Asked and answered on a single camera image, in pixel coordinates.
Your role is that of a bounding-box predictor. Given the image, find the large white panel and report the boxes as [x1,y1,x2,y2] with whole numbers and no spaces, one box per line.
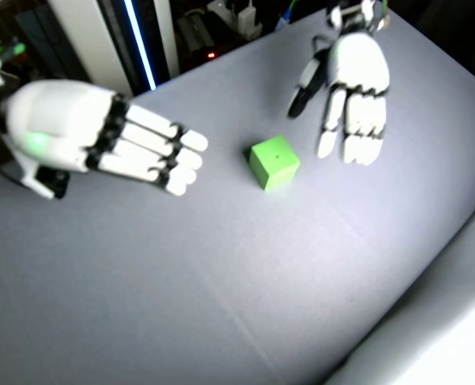
[323,202,475,385]

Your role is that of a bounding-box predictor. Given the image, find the wide white column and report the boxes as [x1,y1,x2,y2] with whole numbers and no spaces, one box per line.
[47,0,135,97]

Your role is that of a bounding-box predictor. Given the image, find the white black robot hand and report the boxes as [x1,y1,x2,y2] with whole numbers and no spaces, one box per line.
[2,79,209,197]
[286,30,391,167]

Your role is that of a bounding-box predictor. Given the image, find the narrow white column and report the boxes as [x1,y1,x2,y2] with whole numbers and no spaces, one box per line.
[152,0,181,79]

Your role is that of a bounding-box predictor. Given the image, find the green wooden cube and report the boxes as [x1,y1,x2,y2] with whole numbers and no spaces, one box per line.
[248,135,302,192]

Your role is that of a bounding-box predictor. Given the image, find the white power adapter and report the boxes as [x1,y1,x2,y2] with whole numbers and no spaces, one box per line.
[237,0,263,40]

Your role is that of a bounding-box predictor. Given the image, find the grey table cloth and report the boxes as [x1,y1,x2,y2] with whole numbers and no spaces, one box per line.
[0,0,475,385]

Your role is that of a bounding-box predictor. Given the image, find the black device with red light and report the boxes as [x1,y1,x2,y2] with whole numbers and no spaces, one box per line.
[181,39,242,71]

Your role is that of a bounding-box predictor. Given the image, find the blue light strip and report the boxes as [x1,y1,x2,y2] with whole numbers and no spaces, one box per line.
[123,0,158,91]

